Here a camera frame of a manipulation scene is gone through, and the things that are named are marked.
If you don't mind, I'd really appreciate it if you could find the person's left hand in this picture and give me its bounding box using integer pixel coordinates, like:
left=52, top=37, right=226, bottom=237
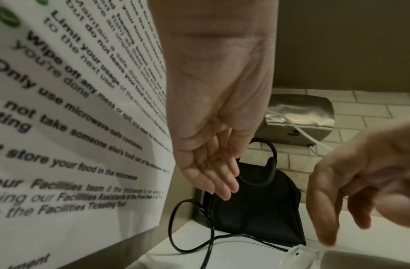
left=157, top=36, right=276, bottom=202

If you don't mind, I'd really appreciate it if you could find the black cable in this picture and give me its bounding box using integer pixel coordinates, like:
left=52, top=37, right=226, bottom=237
left=168, top=199, right=294, bottom=255

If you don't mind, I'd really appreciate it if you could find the clear white plastic piece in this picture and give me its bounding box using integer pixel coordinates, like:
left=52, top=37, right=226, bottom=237
left=281, top=244, right=325, bottom=269

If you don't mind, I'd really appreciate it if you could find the person's left forearm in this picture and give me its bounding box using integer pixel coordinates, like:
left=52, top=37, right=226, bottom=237
left=147, top=0, right=281, bottom=51

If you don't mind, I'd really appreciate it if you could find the black fabric bag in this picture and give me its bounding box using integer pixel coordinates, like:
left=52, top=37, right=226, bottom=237
left=203, top=137, right=307, bottom=246

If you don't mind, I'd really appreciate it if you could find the person's right hand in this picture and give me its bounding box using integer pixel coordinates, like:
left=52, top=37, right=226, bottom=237
left=306, top=122, right=410, bottom=248

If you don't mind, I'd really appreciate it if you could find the white tube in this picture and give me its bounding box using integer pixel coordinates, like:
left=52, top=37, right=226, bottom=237
left=265, top=109, right=334, bottom=152

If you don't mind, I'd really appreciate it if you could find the white printed notice sheet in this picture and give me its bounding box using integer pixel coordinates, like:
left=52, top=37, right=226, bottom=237
left=0, top=0, right=176, bottom=269

